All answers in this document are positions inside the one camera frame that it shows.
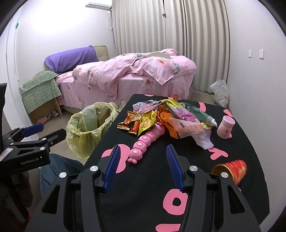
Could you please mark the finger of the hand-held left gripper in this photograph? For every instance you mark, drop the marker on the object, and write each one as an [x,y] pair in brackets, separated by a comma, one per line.
[55,136]
[33,129]

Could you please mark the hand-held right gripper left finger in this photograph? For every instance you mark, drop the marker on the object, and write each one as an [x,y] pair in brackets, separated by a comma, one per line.
[111,171]

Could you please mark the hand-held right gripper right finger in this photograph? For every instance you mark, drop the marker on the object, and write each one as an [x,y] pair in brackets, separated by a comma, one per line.
[175,171]

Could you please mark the waste bin with yellow bag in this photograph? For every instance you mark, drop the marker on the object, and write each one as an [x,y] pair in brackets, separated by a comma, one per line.
[78,142]

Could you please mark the orange snack packet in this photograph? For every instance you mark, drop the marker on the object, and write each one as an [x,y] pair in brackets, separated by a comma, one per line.
[173,131]

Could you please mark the white lilac plastic wrapper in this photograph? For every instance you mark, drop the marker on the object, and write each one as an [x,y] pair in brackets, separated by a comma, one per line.
[204,140]

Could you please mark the clear plastic wrapper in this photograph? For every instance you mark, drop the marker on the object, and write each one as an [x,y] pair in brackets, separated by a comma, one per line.
[190,128]

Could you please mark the dark red stick packet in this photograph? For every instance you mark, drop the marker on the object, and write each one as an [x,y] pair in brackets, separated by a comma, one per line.
[135,129]

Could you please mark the red orange stick packet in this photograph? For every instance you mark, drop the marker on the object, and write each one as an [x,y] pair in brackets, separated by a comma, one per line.
[125,122]

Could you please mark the yellow wrapper with red label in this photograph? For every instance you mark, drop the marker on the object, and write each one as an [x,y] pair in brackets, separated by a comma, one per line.
[144,127]

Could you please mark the pink translucent wrapper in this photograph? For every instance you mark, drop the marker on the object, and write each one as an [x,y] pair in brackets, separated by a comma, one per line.
[187,115]

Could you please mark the red paper cup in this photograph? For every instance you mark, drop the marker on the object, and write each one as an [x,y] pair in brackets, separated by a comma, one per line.
[234,170]

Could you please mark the green white drink carton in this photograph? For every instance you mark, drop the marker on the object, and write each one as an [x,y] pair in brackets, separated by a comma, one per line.
[201,114]

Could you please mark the gold yellow crinkled wrapper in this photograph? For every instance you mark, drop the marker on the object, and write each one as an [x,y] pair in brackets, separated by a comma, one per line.
[173,103]

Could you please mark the pink cartoon snack bag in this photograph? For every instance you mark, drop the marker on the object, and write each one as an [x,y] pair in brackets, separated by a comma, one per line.
[139,105]

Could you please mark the pink slipper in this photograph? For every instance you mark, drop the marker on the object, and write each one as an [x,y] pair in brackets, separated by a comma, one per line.
[43,120]

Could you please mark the wooden nightstand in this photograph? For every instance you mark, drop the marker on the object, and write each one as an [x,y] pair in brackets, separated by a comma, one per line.
[44,112]

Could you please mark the white sneaker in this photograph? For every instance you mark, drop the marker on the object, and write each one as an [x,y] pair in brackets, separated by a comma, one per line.
[55,113]

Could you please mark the person's blue jeans leg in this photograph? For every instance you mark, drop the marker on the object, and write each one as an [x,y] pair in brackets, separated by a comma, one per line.
[55,169]

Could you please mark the green checked cloth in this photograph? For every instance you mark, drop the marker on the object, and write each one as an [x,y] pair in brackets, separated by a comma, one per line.
[39,89]

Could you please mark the black tablecloth with pink print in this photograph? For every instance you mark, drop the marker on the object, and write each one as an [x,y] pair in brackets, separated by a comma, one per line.
[143,200]

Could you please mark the pink caterpillar toy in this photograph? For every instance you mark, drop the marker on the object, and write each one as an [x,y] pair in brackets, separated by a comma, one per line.
[143,142]

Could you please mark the pink and white cup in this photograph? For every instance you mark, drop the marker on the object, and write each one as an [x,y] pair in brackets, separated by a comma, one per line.
[225,128]

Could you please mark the small orange packet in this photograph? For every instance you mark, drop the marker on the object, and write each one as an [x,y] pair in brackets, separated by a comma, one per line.
[175,97]

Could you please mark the purple pillow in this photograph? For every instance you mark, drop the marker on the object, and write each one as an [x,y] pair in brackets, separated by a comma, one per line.
[69,58]

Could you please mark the bed with pink floral sheet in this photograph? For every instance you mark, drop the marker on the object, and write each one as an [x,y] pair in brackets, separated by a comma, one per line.
[134,89]

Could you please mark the white plastic bag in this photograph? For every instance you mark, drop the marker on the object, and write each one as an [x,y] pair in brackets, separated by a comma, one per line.
[220,93]

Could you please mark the pink floral duvet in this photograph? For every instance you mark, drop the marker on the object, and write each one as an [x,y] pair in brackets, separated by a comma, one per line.
[116,67]

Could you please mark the beige headboard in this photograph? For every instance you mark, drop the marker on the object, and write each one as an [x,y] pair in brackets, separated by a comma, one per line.
[102,52]

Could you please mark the white pleated curtain panel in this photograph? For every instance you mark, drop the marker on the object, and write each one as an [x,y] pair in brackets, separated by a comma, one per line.
[138,24]
[201,40]

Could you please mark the white air conditioner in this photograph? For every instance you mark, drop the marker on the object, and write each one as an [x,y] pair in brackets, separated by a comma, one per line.
[100,4]

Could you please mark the green wall hook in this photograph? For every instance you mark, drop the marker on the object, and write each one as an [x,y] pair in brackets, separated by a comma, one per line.
[16,25]

